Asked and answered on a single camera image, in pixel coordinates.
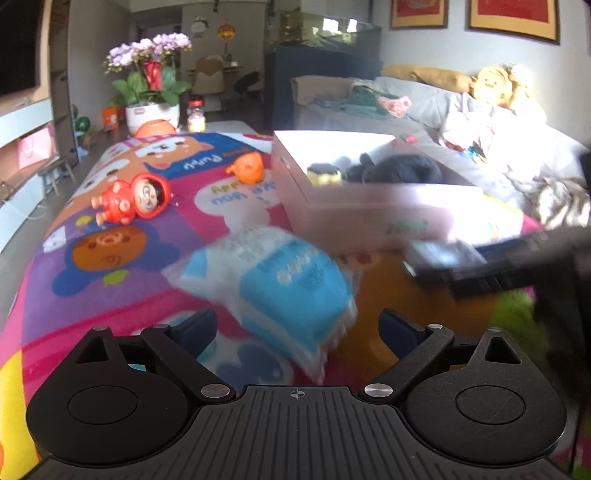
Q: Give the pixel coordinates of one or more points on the pink paper bag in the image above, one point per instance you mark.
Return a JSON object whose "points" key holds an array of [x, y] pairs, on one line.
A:
{"points": [[36, 147]]}

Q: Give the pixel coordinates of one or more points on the red framed picture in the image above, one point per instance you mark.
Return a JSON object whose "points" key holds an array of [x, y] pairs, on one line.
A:
{"points": [[409, 14], [534, 19]]}

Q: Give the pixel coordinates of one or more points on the glass fish tank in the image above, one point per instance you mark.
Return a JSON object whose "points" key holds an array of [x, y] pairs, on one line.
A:
{"points": [[296, 27]]}

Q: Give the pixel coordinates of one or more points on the yellow duck plush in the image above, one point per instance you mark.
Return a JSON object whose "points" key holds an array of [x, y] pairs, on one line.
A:
{"points": [[496, 85]]}

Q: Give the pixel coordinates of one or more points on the pink cardboard box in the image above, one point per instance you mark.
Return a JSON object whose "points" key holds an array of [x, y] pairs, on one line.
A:
{"points": [[354, 217]]}

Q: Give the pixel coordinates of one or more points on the watermelon ball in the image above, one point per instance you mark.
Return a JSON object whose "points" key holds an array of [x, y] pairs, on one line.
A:
{"points": [[82, 125]]}

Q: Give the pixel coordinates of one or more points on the Hello Kitty camera keychain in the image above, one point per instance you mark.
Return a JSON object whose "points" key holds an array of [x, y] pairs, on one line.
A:
{"points": [[323, 174]]}

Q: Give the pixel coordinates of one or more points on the white tv cabinet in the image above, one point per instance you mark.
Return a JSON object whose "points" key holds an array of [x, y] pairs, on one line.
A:
{"points": [[21, 189]]}

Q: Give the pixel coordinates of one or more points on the black television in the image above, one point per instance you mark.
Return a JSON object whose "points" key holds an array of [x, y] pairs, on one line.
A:
{"points": [[20, 30]]}

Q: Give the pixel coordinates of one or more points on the orange plastic funnel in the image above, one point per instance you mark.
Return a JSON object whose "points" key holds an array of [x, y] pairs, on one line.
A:
{"points": [[248, 168]]}

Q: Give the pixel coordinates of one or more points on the round wall clock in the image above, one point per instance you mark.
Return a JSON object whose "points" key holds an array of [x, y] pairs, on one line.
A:
{"points": [[199, 26]]}

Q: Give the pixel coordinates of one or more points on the blue tissue pack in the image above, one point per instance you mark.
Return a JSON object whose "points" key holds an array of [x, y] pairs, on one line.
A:
{"points": [[279, 287]]}

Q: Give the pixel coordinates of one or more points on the yellow hanging ornament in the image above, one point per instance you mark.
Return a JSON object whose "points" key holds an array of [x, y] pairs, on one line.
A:
{"points": [[226, 32]]}

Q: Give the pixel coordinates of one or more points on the small wooden stool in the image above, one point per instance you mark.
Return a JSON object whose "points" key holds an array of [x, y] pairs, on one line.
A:
{"points": [[56, 170]]}

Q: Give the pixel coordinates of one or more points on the beige crumpled blanket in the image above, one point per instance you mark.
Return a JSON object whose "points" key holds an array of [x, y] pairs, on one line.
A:
{"points": [[557, 202]]}

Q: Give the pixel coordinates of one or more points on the dining chair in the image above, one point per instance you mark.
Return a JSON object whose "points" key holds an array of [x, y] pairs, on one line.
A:
{"points": [[208, 82]]}

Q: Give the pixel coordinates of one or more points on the red doll toy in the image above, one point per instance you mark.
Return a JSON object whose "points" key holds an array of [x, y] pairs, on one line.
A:
{"points": [[145, 197]]}

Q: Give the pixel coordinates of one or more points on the colourful cartoon play mat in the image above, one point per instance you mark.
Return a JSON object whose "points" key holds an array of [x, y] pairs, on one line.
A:
{"points": [[82, 397]]}

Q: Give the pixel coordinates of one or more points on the candy jar red lid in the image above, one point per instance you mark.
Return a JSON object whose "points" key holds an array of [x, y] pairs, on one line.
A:
{"points": [[195, 122]]}

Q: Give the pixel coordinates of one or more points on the green clothing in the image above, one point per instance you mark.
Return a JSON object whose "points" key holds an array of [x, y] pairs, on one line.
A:
{"points": [[362, 101]]}

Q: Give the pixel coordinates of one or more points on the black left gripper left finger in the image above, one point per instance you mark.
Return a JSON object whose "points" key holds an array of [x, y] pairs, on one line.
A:
{"points": [[177, 347]]}

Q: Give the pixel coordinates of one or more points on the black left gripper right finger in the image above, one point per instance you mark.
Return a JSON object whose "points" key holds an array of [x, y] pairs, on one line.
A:
{"points": [[420, 351]]}

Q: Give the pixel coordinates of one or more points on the dark blue cabinet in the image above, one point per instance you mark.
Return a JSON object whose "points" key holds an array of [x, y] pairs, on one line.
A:
{"points": [[297, 75]]}

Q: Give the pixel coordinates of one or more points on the orange round bucket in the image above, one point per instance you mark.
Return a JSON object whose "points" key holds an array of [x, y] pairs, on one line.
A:
{"points": [[152, 128]]}

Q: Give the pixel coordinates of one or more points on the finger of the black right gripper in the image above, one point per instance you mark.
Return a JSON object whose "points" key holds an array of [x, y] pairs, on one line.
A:
{"points": [[529, 244], [443, 263]]}

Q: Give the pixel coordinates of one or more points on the grey sofa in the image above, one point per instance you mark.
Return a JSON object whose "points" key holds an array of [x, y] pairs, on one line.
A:
{"points": [[489, 146]]}

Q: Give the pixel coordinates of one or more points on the purple orchid flower pot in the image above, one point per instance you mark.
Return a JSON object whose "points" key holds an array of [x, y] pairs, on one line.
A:
{"points": [[150, 90]]}

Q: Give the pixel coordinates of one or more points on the pink pig plush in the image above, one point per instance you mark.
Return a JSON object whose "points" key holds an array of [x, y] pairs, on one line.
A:
{"points": [[395, 107]]}

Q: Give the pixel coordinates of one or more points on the yellow cushion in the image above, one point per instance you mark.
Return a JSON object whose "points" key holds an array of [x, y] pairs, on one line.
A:
{"points": [[437, 77]]}

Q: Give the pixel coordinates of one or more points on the black plush toy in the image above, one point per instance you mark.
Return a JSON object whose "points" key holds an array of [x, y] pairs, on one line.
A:
{"points": [[396, 169]]}

